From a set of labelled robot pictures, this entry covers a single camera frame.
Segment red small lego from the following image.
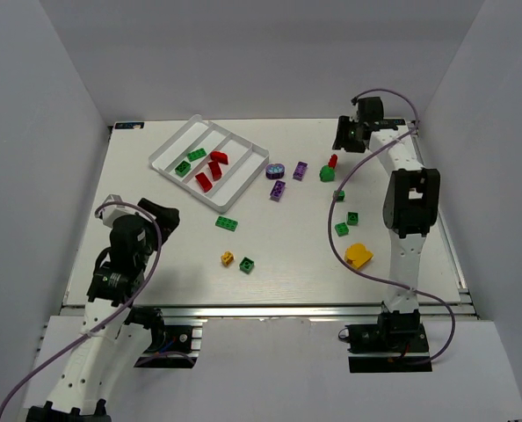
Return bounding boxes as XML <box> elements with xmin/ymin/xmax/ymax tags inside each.
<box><xmin>328</xmin><ymin>154</ymin><xmax>338</xmax><ymax>169</ymax></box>

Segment green 2x4 lego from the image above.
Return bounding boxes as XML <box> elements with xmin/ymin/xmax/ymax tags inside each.
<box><xmin>215</xmin><ymin>215</ymin><xmax>238</xmax><ymax>232</ymax></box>

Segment small yellow smiley lego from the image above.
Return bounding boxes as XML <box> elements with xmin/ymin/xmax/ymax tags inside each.
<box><xmin>221</xmin><ymin>251</ymin><xmax>235</xmax><ymax>266</ymax></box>

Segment red sloped lego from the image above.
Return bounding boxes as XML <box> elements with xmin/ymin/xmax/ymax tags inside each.
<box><xmin>210</xmin><ymin>150</ymin><xmax>228</xmax><ymax>165</ymax></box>

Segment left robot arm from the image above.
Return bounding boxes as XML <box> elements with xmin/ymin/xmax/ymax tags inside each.
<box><xmin>26</xmin><ymin>195</ymin><xmax>180</xmax><ymax>421</ymax></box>

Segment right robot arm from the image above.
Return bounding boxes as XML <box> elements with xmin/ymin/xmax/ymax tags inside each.
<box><xmin>333</xmin><ymin>96</ymin><xmax>440</xmax><ymax>354</ymax></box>

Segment right blue table label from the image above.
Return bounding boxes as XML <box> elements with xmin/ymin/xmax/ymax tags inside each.
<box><xmin>381</xmin><ymin>119</ymin><xmax>406</xmax><ymax>126</ymax></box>

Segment blue table label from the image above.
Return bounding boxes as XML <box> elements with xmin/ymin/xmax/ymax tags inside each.
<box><xmin>113</xmin><ymin>121</ymin><xmax>145</xmax><ymax>130</ymax></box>
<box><xmin>381</xmin><ymin>119</ymin><xmax>406</xmax><ymax>126</ymax></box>

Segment green bush lego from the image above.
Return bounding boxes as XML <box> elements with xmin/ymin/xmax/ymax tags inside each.
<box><xmin>319</xmin><ymin>165</ymin><xmax>336</xmax><ymax>183</ymax></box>

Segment purple lego brick right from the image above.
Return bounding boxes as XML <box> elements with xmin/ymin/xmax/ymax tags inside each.
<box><xmin>293</xmin><ymin>161</ymin><xmax>308</xmax><ymax>181</ymax></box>

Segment purple lego brick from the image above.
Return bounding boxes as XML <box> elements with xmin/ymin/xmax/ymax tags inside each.
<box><xmin>293</xmin><ymin>161</ymin><xmax>308</xmax><ymax>181</ymax></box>
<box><xmin>270</xmin><ymin>180</ymin><xmax>286</xmax><ymax>202</ymax></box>

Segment green square lego in tray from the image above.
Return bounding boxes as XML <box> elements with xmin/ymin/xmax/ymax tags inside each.
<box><xmin>175</xmin><ymin>160</ymin><xmax>192</xmax><ymax>178</ymax></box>

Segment small green lego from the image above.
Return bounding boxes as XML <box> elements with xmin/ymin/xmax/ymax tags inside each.
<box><xmin>333</xmin><ymin>190</ymin><xmax>345</xmax><ymax>201</ymax></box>

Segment green flat lego in tray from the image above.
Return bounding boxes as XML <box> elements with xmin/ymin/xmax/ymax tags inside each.
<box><xmin>187</xmin><ymin>148</ymin><xmax>207</xmax><ymax>162</ymax></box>

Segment red tall lego in tray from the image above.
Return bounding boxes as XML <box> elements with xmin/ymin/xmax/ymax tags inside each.
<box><xmin>208</xmin><ymin>161</ymin><xmax>222</xmax><ymax>181</ymax></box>

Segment white divided sorting tray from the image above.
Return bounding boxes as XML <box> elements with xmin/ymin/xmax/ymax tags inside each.
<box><xmin>149</xmin><ymin>115</ymin><xmax>270</xmax><ymax>214</ymax></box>

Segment purple round flower lego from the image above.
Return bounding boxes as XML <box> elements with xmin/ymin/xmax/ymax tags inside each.
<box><xmin>265</xmin><ymin>164</ymin><xmax>286</xmax><ymax>180</ymax></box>

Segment green lego with triangle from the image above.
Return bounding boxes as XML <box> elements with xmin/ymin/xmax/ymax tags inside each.
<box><xmin>346</xmin><ymin>212</ymin><xmax>359</xmax><ymax>226</ymax></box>

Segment purple lego brick left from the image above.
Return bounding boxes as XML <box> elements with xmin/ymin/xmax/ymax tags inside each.
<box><xmin>270</xmin><ymin>180</ymin><xmax>286</xmax><ymax>202</ymax></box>

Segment green lego brick right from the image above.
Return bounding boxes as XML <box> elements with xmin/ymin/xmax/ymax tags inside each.
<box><xmin>334</xmin><ymin>222</ymin><xmax>349</xmax><ymax>236</ymax></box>

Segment green square lego near front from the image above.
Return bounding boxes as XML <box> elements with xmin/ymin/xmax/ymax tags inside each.
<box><xmin>239</xmin><ymin>257</ymin><xmax>255</xmax><ymax>274</ymax></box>

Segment left blue table label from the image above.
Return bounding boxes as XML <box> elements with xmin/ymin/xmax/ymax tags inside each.
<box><xmin>113</xmin><ymin>121</ymin><xmax>145</xmax><ymax>130</ymax></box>

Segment large yellow rounded lego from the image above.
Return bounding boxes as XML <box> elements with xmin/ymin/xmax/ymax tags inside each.
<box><xmin>344</xmin><ymin>243</ymin><xmax>373</xmax><ymax>270</ymax></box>

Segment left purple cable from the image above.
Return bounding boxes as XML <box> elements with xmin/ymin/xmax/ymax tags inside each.
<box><xmin>0</xmin><ymin>203</ymin><xmax>199</xmax><ymax>422</ymax></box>

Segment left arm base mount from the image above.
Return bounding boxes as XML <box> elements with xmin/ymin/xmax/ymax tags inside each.
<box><xmin>125</xmin><ymin>308</ymin><xmax>203</xmax><ymax>369</ymax></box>

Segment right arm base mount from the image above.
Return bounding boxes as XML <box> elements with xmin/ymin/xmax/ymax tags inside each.
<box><xmin>337</xmin><ymin>310</ymin><xmax>432</xmax><ymax>374</ymax></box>

